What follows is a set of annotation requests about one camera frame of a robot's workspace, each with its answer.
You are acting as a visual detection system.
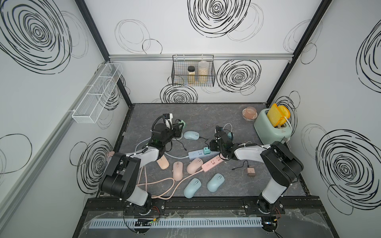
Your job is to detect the light green charger cube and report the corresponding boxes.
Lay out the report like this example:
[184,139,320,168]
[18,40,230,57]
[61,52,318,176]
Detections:
[180,120,187,129]

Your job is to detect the blue power strip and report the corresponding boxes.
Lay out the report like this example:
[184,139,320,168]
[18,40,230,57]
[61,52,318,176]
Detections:
[188,149,219,160]

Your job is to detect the pink power strip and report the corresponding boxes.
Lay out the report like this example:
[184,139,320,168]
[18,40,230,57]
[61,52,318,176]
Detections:
[201,156,225,172]

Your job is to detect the peach mouse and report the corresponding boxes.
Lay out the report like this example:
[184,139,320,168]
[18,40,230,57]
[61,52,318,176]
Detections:
[156,155,169,170]

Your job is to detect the pink mouse sideways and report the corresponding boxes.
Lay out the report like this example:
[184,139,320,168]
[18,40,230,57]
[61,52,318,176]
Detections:
[187,158,203,174]

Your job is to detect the pink charger plug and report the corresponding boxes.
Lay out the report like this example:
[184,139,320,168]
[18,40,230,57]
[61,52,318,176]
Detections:
[247,167,256,177]

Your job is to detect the light blue mouse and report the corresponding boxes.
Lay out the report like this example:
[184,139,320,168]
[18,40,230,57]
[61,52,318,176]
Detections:
[207,173,225,192]
[184,178,201,199]

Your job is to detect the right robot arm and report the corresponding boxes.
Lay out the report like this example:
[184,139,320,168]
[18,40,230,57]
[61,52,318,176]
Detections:
[209,126,304,213]

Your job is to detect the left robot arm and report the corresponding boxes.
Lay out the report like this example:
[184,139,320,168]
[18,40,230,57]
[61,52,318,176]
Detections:
[98,114,186,209]

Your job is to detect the blue mouse behind strip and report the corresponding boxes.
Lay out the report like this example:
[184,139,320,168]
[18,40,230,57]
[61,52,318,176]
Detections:
[183,131,200,140]

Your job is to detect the pink mouse upright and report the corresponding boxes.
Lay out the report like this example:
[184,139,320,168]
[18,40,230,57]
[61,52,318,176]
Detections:
[173,161,183,181]

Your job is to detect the pink glass bowl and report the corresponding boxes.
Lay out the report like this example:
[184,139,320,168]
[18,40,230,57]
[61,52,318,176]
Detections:
[242,106,258,121]

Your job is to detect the mint green toaster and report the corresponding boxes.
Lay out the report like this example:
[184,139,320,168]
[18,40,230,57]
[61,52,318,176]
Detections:
[254,109,292,145]

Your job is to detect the yellow toast slice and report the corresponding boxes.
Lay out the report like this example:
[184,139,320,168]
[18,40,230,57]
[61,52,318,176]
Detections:
[267,104,291,127]

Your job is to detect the brown lid spice jar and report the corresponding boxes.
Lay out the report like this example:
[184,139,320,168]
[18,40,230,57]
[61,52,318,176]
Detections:
[187,65,195,85]

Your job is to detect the white lid tall jar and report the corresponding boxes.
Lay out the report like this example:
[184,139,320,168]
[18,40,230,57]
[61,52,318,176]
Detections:
[197,60,209,86]

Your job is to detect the light blue power cable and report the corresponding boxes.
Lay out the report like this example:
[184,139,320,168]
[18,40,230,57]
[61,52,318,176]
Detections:
[133,136,190,160]

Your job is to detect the pink power cable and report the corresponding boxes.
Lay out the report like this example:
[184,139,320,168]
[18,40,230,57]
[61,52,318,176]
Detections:
[106,151,204,200]

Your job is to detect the black wire basket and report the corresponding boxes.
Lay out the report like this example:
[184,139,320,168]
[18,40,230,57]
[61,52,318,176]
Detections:
[171,54,216,87]

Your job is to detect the white wire shelf basket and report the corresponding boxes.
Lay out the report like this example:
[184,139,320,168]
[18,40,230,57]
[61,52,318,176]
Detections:
[72,62,123,124]

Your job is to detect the grey cable duct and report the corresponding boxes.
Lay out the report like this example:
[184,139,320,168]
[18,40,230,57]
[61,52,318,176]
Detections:
[89,217,263,229]

